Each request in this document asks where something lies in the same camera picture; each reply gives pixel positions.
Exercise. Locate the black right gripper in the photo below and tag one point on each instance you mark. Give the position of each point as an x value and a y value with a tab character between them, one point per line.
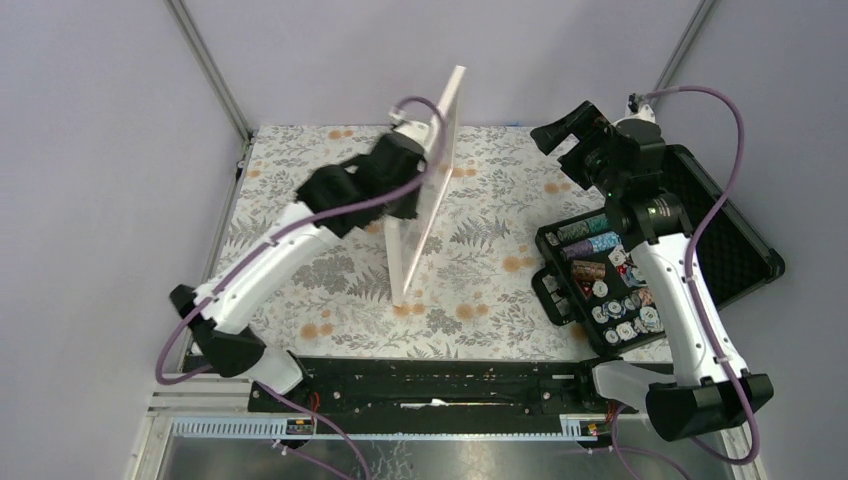
587	124

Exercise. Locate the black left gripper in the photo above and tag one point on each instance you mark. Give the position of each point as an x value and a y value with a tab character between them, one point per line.
410	210

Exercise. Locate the light wooden picture frame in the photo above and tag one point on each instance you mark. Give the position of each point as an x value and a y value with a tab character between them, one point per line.
406	238

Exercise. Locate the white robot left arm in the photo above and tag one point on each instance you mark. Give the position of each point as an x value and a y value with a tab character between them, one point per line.
333	201

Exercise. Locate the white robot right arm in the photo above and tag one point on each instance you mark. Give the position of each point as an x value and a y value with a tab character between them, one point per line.
711	387

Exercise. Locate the blue green poker chip stack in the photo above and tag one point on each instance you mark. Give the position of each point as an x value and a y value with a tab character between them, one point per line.
573	232

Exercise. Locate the light blue poker chip stack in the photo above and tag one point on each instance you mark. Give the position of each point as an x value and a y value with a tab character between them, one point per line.
604	241

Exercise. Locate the purple poker chip stack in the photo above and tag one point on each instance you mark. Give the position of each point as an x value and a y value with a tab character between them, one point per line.
577	250

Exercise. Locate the floral patterned table mat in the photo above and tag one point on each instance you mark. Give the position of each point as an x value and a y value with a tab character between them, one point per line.
471	297

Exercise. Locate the black poker chip case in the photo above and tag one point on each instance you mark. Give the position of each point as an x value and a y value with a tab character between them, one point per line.
605	294

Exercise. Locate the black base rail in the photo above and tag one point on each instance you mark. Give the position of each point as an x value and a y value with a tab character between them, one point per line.
432	397

